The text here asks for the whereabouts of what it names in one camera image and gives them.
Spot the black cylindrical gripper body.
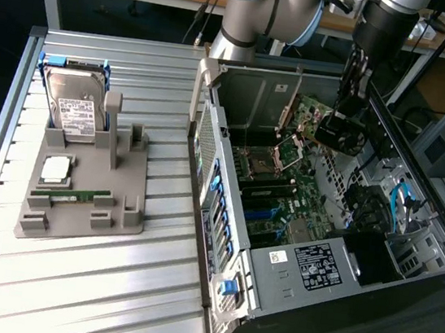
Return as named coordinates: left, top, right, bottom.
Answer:
left=349, top=0, right=421, bottom=72

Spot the green graphics card black cooler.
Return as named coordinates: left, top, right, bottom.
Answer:
left=276, top=64, right=378, bottom=159

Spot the white small box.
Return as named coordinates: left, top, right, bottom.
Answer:
left=409, top=20, right=439, bottom=42

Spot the black monitor stand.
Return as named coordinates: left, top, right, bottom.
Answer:
left=425, top=0, right=445, bottom=33

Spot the black slanted pole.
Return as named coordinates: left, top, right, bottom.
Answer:
left=385, top=0, right=445, bottom=115

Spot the silver socket cover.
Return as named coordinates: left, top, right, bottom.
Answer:
left=271, top=131, right=308, bottom=172

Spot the black CPU socket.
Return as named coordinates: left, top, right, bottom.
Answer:
left=241, top=144, right=281, bottom=182

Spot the green motherboard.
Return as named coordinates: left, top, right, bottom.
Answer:
left=216, top=126, right=358, bottom=261

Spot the black RAM stick in slot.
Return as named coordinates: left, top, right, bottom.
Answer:
left=242, top=179, right=298, bottom=205

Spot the grey chipset heatsink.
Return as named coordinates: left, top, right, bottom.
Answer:
left=285, top=216, right=317, bottom=248

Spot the blue expansion slot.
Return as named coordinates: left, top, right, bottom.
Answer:
left=244, top=206, right=279, bottom=226

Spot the black plastic shroud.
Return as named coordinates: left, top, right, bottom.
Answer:
left=336, top=227, right=407, bottom=291

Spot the silver disk bay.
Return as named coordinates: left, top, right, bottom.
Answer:
left=379, top=223, right=445, bottom=287

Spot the grey power supply unit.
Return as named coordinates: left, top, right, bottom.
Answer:
left=242, top=230, right=364, bottom=324

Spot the open black grey PC case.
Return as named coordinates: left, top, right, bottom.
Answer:
left=159, top=50, right=445, bottom=333

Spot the blue case latch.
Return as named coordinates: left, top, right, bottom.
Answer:
left=218, top=280, right=238, bottom=299

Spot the grey plastic parts rack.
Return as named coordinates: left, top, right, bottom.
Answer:
left=12, top=79, right=163, bottom=255

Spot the silver hard disk white label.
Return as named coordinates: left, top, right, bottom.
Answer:
left=39, top=65, right=111, bottom=147

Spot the green RAM stick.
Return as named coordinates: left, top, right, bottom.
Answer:
left=30, top=181, right=112, bottom=207

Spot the silver CPU chip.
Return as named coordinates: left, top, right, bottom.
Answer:
left=38, top=152, right=75, bottom=188

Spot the blue SATA wire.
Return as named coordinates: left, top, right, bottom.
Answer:
left=384, top=178, right=421, bottom=238

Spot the dark gripper cable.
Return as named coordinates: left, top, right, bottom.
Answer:
left=181, top=0, right=229, bottom=50

